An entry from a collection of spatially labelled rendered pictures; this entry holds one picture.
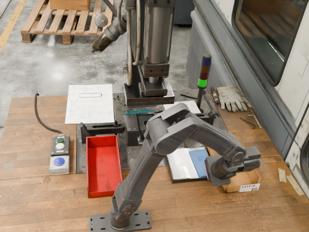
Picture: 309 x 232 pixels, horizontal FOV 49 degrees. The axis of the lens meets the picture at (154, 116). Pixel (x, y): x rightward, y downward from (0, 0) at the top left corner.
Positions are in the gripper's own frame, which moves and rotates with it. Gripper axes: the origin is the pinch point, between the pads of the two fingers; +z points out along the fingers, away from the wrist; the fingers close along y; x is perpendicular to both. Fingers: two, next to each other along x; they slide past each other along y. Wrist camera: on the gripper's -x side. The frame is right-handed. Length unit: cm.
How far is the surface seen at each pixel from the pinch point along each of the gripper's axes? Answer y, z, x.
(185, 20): 232, 228, -101
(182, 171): 3.3, 4.3, 8.7
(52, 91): 124, 182, 65
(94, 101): 46, 32, 36
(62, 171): 10, 9, 52
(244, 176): -1.9, 2.8, -14.8
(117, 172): 6.9, 8.4, 32.4
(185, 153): 11.2, 8.9, 4.4
